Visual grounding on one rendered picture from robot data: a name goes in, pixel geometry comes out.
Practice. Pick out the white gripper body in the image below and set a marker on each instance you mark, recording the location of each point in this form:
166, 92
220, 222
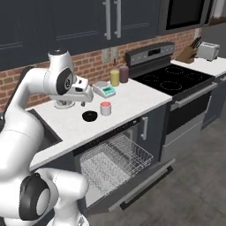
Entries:
85, 94

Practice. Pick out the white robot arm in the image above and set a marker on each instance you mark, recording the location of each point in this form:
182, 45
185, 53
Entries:
17, 132

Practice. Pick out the black bowl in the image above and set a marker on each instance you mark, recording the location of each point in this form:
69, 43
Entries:
89, 116

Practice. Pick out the pink cup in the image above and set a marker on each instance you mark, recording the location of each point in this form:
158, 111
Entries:
105, 109

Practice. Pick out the narrow dark base cupboard door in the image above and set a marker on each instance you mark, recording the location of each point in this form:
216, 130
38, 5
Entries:
154, 132

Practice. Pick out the dishwasher door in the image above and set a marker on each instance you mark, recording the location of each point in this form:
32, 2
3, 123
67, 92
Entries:
138, 188

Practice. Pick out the white kitchen scale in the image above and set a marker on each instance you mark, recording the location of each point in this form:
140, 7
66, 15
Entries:
104, 89

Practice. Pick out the yellow jar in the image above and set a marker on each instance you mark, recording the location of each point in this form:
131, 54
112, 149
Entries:
114, 78

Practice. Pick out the dark maroon jar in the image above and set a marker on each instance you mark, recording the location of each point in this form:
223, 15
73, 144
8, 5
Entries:
124, 74

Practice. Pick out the dark sink basin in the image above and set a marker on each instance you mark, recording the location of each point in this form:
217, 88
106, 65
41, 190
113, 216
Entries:
48, 135

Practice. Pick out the black stove with oven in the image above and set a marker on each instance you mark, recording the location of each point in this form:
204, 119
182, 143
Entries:
173, 79

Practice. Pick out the wooden knife block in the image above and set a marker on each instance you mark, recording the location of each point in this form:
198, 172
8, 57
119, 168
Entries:
188, 54

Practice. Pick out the black microwave oven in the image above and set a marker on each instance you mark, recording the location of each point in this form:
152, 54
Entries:
185, 14

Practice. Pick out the silver toaster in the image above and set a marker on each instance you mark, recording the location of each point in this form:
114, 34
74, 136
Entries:
208, 51

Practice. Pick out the dark base cupboard run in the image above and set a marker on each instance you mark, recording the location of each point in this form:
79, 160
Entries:
216, 100

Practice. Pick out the dark wall cupboard door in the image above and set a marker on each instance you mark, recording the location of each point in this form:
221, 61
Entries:
23, 29
138, 20
79, 23

